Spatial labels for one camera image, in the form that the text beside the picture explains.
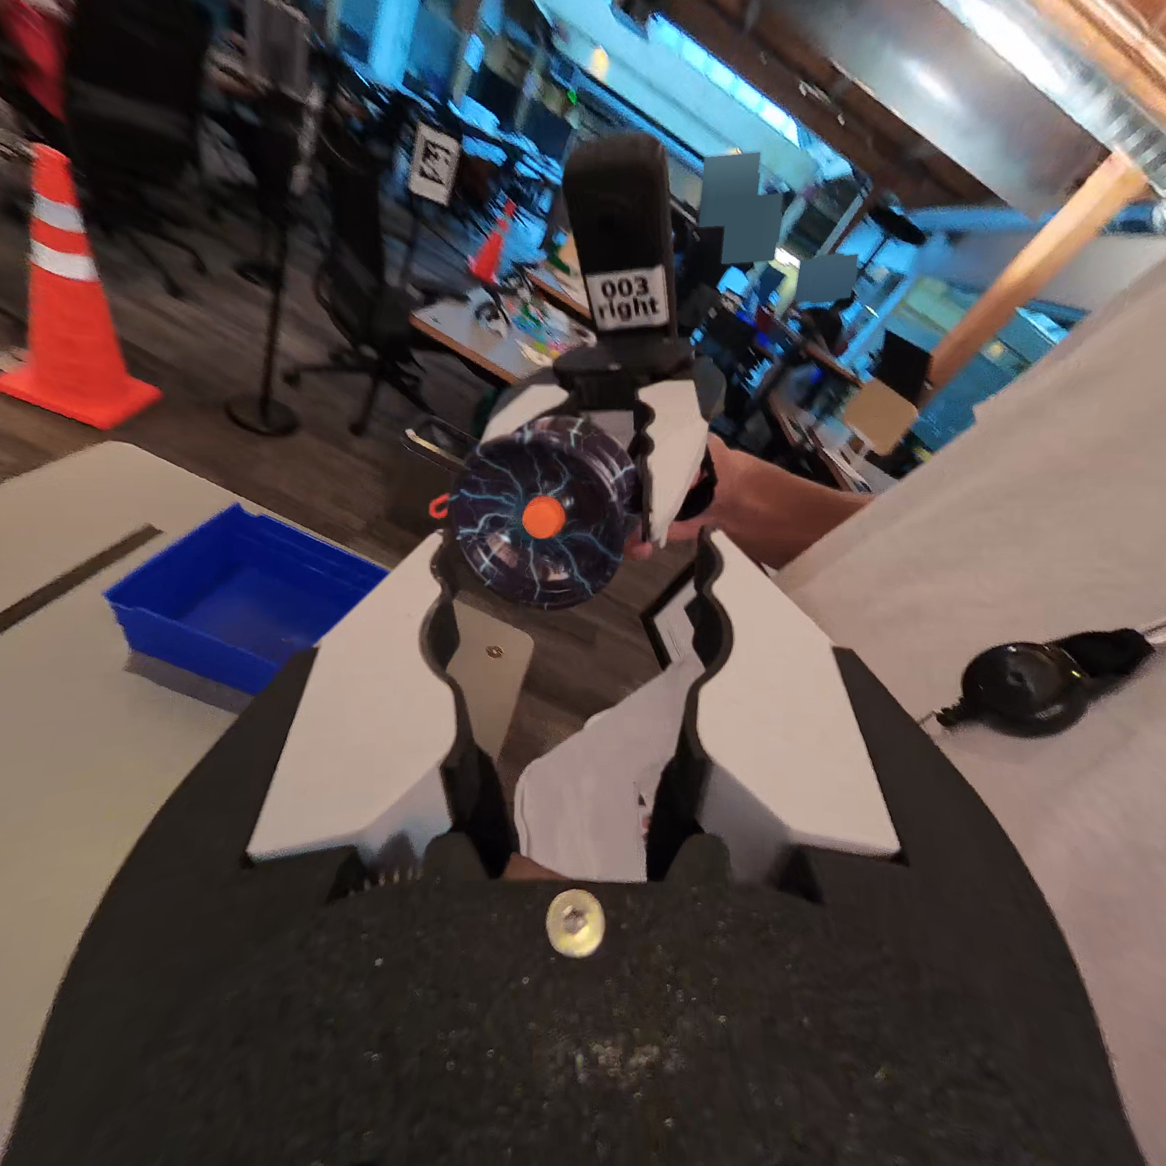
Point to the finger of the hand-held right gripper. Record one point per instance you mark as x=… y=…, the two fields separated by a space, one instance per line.
x=679 y=454
x=525 y=408

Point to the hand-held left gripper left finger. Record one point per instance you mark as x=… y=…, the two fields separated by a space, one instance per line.
x=356 y=728

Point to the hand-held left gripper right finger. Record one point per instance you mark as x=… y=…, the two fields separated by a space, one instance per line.
x=792 y=728

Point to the dark lightning-print yo-yo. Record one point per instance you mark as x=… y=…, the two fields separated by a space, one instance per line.
x=547 y=519

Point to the person's right forearm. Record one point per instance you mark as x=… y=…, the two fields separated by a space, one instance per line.
x=806 y=513

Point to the white desk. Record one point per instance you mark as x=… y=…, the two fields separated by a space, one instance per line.
x=73 y=773

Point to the person's right hand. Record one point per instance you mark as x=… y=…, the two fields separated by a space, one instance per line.
x=735 y=499

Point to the wood-edged background table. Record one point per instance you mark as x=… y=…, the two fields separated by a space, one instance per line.
x=475 y=337

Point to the small orange traffic cone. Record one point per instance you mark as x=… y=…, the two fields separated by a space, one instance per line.
x=493 y=250

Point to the blue plastic bin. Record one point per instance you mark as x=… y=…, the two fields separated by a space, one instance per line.
x=237 y=609

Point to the marker sign on stand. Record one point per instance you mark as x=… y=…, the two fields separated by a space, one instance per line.
x=435 y=162

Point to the black office chair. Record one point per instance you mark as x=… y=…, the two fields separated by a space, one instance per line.
x=138 y=117
x=364 y=291

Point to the beige back chair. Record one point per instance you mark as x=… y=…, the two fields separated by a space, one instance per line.
x=882 y=414

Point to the white paper sheet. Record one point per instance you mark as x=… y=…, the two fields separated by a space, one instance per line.
x=592 y=783

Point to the black badge reel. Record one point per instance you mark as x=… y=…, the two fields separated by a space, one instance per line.
x=1030 y=682

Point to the black round-base pole stand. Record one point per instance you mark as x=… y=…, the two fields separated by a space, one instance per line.
x=263 y=416

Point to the black tape strip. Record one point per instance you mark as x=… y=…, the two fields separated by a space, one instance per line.
x=83 y=577

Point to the large orange traffic cone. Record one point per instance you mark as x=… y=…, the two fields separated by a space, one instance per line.
x=69 y=345

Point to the silver ventilation duct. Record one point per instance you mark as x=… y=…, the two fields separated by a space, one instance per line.
x=957 y=91

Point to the wooden post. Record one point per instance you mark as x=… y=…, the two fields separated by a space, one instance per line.
x=1038 y=263

